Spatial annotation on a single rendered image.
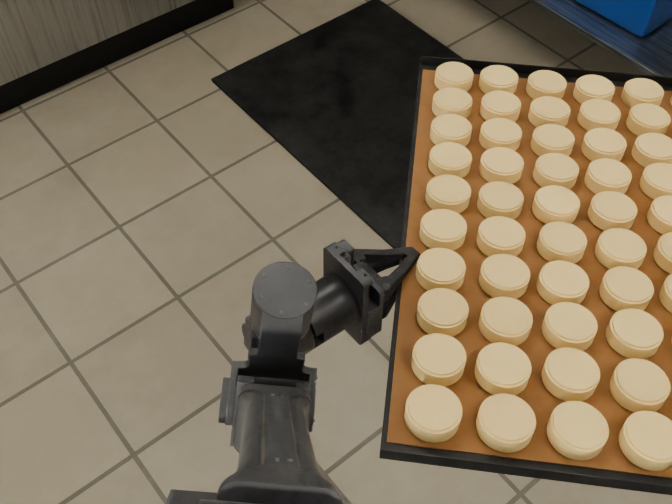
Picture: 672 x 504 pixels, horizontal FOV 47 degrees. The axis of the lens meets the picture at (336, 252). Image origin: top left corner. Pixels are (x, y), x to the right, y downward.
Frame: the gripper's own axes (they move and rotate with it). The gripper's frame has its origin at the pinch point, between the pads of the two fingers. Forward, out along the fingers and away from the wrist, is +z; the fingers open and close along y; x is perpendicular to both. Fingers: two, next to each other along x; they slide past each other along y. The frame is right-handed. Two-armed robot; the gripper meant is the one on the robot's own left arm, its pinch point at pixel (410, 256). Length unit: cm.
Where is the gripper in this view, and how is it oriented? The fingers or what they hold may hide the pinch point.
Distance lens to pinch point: 83.6
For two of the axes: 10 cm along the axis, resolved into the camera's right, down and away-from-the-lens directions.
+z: 7.9, -4.6, 4.0
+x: 6.1, 6.0, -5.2
